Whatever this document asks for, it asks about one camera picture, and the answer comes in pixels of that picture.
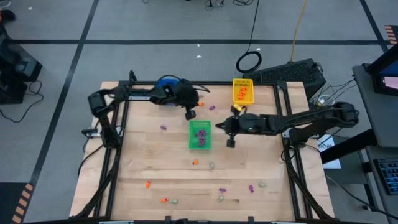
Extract black computer case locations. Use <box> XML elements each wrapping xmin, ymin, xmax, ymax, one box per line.
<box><xmin>241</xmin><ymin>58</ymin><xmax>328</xmax><ymax>101</ymax></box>

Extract yellow hanging cable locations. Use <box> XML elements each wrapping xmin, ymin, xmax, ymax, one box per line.
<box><xmin>290</xmin><ymin>0</ymin><xmax>310</xmax><ymax>62</ymax></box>

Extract black monitor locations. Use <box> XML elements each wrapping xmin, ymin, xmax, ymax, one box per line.
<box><xmin>368</xmin><ymin>42</ymin><xmax>398</xmax><ymax>97</ymax></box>

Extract blue plastic basket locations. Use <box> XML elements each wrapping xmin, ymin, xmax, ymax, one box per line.
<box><xmin>154</xmin><ymin>77</ymin><xmax>181</xmax><ymax>107</ymax></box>

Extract black floor cable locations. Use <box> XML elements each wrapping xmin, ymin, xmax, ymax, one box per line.
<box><xmin>324</xmin><ymin>174</ymin><xmax>398</xmax><ymax>220</ymax></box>
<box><xmin>0</xmin><ymin>80</ymin><xmax>45</xmax><ymax>124</ymax></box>

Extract grey side desk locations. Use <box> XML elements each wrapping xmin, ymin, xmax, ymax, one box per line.
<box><xmin>352</xmin><ymin>63</ymin><xmax>398</xmax><ymax>149</ymax></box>

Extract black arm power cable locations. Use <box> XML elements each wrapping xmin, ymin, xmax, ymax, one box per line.
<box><xmin>76</xmin><ymin>144</ymin><xmax>106</xmax><ymax>179</ymax></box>

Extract backlit black keyboard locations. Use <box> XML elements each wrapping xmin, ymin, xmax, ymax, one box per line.
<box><xmin>373</xmin><ymin>157</ymin><xmax>398</xmax><ymax>197</ymax></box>

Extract yellow plastic basket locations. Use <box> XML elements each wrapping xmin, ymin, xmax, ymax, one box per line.
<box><xmin>232</xmin><ymin>78</ymin><xmax>256</xmax><ymax>106</ymax></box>

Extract small black object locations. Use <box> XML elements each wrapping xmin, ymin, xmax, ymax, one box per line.
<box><xmin>0</xmin><ymin>9</ymin><xmax>16</xmax><ymax>22</ymax></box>

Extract white paper sheet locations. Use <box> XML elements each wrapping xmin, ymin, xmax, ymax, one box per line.
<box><xmin>316</xmin><ymin>134</ymin><xmax>342</xmax><ymax>170</ymax></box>

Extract black mat orange stripes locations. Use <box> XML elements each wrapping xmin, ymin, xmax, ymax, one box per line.
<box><xmin>0</xmin><ymin>182</ymin><xmax>35</xmax><ymax>224</ymax></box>
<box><xmin>384</xmin><ymin>24</ymin><xmax>398</xmax><ymax>46</ymax></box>

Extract white cable coil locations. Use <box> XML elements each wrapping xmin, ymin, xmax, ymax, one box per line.
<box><xmin>317</xmin><ymin>94</ymin><xmax>336</xmax><ymax>107</ymax></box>

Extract black equipment cart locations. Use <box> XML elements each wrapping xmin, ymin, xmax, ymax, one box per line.
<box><xmin>0</xmin><ymin>26</ymin><xmax>44</xmax><ymax>105</ymax></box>

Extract dark keyboard desk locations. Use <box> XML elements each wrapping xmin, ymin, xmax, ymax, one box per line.
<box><xmin>363</xmin><ymin>145</ymin><xmax>398</xmax><ymax>224</ymax></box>

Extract black cable with coil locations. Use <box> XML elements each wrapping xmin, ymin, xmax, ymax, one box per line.
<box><xmin>235</xmin><ymin>0</ymin><xmax>263</xmax><ymax>75</ymax></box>

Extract black desk beam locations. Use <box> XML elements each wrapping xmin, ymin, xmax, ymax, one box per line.
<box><xmin>320</xmin><ymin>128</ymin><xmax>379</xmax><ymax>165</ymax></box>

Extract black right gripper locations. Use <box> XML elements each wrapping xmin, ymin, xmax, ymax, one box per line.
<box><xmin>215</xmin><ymin>107</ymin><xmax>261</xmax><ymax>149</ymax></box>

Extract green plastic basket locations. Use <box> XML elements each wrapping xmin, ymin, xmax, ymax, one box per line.
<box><xmin>188</xmin><ymin>120</ymin><xmax>213</xmax><ymax>151</ymax></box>

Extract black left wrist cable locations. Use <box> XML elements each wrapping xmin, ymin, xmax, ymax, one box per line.
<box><xmin>156</xmin><ymin>73</ymin><xmax>211</xmax><ymax>94</ymax></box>

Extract black cable bundle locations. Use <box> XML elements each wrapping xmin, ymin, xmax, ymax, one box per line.
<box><xmin>203</xmin><ymin>0</ymin><xmax>255</xmax><ymax>11</ymax></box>

